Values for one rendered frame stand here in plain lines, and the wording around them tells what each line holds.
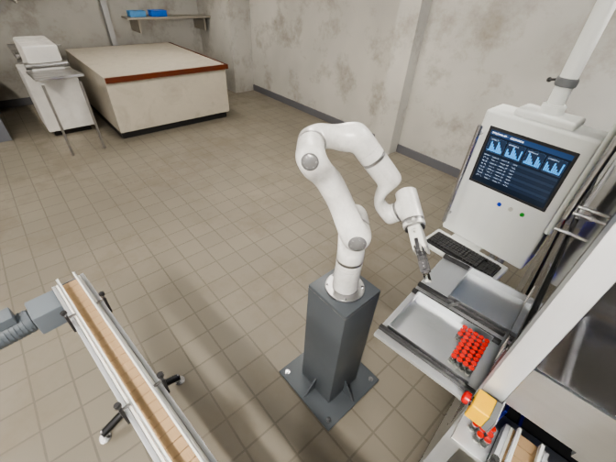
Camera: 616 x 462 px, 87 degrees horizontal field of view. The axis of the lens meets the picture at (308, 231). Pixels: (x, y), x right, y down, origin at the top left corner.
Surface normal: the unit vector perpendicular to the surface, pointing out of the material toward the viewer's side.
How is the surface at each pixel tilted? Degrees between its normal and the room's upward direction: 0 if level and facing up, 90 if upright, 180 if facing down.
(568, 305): 90
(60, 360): 0
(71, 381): 0
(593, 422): 90
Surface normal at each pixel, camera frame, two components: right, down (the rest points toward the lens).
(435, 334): 0.05, -0.78
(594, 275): -0.68, 0.43
